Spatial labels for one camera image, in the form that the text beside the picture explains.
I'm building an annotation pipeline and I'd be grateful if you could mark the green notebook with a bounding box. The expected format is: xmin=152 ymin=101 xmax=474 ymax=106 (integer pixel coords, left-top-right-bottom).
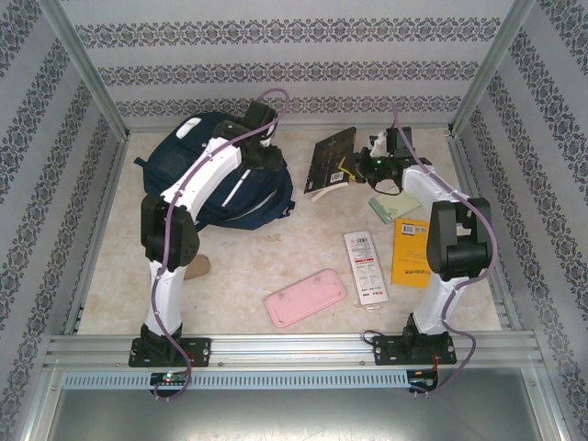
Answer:
xmin=367 ymin=190 xmax=423 ymax=226

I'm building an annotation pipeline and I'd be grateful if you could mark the grey slotted cable duct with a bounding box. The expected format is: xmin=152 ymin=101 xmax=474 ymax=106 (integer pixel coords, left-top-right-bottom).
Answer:
xmin=62 ymin=370 xmax=437 ymax=390

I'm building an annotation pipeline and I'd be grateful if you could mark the aluminium frame post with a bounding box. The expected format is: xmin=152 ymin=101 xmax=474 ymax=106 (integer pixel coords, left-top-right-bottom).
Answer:
xmin=39 ymin=0 xmax=132 ymax=139
xmin=447 ymin=0 xmax=538 ymax=137

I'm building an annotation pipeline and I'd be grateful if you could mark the tan oblong block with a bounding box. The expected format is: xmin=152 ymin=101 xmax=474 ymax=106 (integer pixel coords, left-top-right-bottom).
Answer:
xmin=185 ymin=254 xmax=211 ymax=281

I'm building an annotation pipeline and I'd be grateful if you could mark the pink pencil case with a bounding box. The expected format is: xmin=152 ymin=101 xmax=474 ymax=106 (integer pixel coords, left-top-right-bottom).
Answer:
xmin=264 ymin=268 xmax=347 ymax=328

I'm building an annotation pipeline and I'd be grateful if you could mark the aluminium mounting rail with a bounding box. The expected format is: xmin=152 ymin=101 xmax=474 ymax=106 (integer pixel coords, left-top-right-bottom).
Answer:
xmin=43 ymin=333 xmax=543 ymax=368

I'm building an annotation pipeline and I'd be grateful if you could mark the aluminium side rail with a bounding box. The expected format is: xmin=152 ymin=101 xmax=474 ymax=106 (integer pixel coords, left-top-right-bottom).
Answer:
xmin=62 ymin=132 xmax=132 ymax=336
xmin=447 ymin=130 xmax=523 ymax=332

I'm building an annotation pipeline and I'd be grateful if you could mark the yellow book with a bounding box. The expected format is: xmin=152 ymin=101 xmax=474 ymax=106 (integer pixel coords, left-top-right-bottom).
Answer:
xmin=390 ymin=217 xmax=433 ymax=288

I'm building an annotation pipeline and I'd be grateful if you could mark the aluminium cross rail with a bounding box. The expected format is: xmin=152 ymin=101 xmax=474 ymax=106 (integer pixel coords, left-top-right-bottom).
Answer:
xmin=126 ymin=121 xmax=454 ymax=134

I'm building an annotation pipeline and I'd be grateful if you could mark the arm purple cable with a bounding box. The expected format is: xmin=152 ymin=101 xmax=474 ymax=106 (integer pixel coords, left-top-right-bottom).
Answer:
xmin=145 ymin=86 xmax=291 ymax=403
xmin=392 ymin=103 xmax=500 ymax=401

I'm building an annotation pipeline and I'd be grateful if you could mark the black book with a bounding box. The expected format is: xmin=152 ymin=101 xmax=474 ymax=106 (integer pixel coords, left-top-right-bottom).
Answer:
xmin=302 ymin=127 xmax=364 ymax=203

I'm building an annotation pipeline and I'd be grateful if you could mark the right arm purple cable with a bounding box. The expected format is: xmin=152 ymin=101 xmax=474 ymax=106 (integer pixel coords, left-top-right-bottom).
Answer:
xmin=392 ymin=103 xmax=500 ymax=401

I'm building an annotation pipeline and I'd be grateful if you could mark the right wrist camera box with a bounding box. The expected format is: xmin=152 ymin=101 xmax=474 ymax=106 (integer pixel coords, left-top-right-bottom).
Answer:
xmin=366 ymin=130 xmax=388 ymax=156

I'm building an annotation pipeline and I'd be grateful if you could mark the navy blue backpack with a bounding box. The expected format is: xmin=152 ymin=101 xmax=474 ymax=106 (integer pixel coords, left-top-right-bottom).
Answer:
xmin=133 ymin=112 xmax=295 ymax=232

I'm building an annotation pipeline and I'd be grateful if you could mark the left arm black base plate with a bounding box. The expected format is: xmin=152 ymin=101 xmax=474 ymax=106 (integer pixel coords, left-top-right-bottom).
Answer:
xmin=128 ymin=337 xmax=212 ymax=368

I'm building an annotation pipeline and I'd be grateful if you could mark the white packaged ruler set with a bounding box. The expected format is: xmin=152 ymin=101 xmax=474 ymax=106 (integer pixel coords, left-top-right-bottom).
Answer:
xmin=343 ymin=231 xmax=390 ymax=307

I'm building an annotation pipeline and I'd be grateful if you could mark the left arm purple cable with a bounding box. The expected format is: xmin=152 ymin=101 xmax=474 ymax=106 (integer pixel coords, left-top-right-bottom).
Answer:
xmin=145 ymin=86 xmax=291 ymax=403

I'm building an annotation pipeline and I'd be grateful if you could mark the grey metal panel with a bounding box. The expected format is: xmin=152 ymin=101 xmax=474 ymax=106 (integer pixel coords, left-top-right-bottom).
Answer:
xmin=45 ymin=367 xmax=569 ymax=441

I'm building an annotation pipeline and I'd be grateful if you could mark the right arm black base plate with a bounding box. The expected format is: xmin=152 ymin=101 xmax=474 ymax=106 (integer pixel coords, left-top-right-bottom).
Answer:
xmin=372 ymin=334 xmax=458 ymax=368

